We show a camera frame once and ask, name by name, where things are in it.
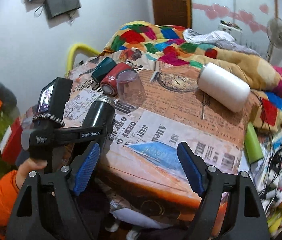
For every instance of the newspaper print tablecloth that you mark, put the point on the newspaper print tablecloth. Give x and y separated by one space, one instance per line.
139 169

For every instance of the red thermos cup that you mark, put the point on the red thermos cup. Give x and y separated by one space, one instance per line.
109 82

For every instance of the colourful patchwork quilt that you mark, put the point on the colourful patchwork quilt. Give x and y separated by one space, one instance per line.
165 43

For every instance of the glass ashtray dish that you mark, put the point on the glass ashtray dish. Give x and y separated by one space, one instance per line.
177 83

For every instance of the yellow padded rail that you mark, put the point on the yellow padded rail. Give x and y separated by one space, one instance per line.
77 49

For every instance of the dark green cup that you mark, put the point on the dark green cup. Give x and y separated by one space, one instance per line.
102 69

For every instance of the standing electric fan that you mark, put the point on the standing electric fan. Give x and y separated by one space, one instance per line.
274 33

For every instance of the black thermos bottle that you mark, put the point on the black thermos bottle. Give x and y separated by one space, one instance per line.
100 113

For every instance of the frosted glass sliding wardrobe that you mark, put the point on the frosted glass sliding wardrobe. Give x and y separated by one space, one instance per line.
252 16

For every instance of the white cylindrical bottle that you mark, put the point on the white cylindrical bottle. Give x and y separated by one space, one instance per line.
223 86

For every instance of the small white cabinet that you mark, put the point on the small white cabinet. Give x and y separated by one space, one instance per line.
231 28

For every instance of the red box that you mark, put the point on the red box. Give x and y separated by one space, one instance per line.
10 145

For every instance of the white grey crumpled cloth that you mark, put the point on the white grey crumpled cloth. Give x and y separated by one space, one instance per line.
218 38

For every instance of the clear plastic cup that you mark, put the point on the clear plastic cup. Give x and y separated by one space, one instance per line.
131 91

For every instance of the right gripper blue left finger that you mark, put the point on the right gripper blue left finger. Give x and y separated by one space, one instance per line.
83 166

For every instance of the person's left hand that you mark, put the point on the person's left hand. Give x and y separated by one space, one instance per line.
25 168

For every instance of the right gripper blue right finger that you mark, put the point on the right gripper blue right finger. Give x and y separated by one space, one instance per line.
193 167

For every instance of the black action camera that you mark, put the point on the black action camera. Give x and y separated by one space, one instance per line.
52 100

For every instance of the green plastic object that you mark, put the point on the green plastic object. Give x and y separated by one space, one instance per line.
252 145

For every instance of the brown wooden door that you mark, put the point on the brown wooden door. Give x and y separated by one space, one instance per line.
172 12

